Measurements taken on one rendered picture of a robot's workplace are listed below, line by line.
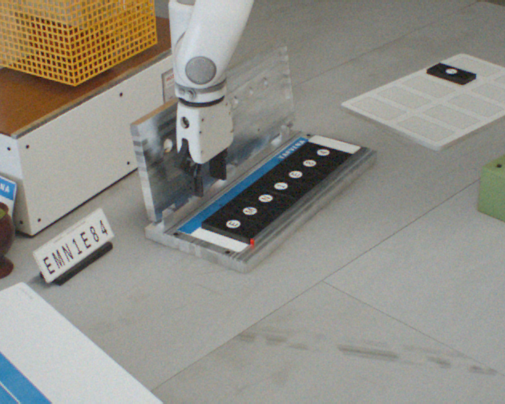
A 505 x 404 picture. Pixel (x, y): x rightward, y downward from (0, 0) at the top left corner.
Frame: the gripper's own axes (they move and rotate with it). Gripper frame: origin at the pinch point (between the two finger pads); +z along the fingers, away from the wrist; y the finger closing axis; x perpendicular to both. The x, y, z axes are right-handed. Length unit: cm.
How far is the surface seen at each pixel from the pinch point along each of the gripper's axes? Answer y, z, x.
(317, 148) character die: 27.2, 5.1, -5.9
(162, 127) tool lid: -3.5, -9.7, 5.8
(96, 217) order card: -15.9, 3.0, 11.1
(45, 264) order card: -28.9, 4.4, 10.5
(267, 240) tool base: -3.3, 6.1, -14.3
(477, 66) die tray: 83, 7, -15
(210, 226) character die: -5.6, 5.2, -4.6
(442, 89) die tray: 68, 7, -13
